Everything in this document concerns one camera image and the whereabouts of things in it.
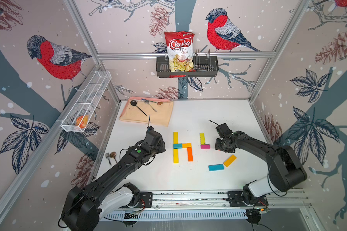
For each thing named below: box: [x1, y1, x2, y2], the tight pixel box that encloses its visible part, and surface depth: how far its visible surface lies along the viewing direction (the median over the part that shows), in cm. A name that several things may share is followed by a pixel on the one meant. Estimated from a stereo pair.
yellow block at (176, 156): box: [173, 148, 179, 164], surface depth 92 cm
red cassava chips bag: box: [164, 30, 195, 78], surface depth 85 cm
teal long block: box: [208, 163, 225, 172], surface depth 86 cm
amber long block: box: [223, 154, 238, 168], surface depth 90 cm
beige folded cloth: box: [119, 96, 174, 128], surface depth 117 cm
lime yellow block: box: [199, 132, 206, 145], surface depth 100 cm
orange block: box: [186, 147, 194, 162], surface depth 92 cm
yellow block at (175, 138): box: [173, 131, 179, 145], surface depth 100 cm
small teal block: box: [173, 143, 183, 149], surface depth 95 cm
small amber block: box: [181, 142, 192, 149], surface depth 95 cm
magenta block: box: [200, 144, 211, 150], surface depth 95 cm
